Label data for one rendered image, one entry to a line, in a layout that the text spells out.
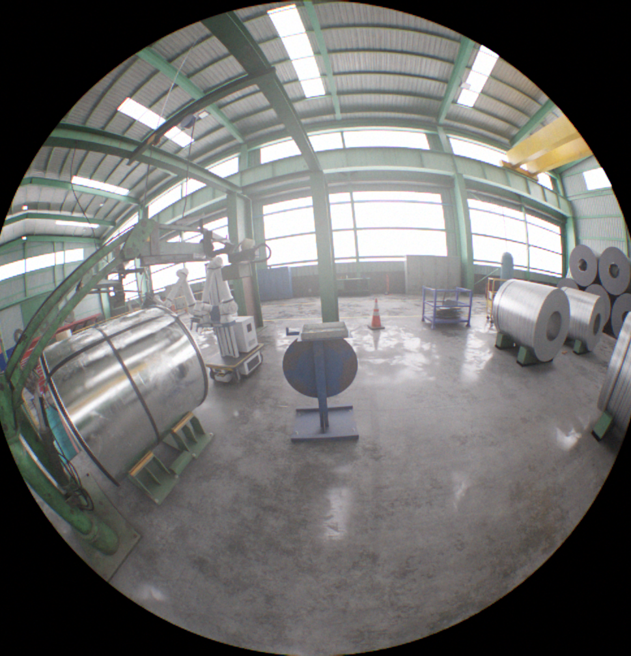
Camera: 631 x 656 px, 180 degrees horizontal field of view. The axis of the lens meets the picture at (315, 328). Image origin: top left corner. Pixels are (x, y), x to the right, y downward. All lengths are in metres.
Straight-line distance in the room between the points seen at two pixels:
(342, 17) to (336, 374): 12.16
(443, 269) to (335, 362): 10.22
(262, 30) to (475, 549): 13.23
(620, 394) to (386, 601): 2.64
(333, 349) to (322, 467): 1.00
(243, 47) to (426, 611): 4.06
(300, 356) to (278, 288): 9.79
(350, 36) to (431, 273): 12.69
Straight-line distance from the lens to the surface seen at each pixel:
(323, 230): 4.35
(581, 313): 5.70
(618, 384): 2.93
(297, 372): 1.79
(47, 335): 1.43
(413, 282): 10.90
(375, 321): 4.85
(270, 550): 1.53
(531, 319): 3.67
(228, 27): 2.43
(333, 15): 11.62
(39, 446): 2.38
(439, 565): 1.57
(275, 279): 11.39
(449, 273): 11.65
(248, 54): 2.56
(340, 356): 1.71
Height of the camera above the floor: 1.46
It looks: 16 degrees down
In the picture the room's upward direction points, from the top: 5 degrees counter-clockwise
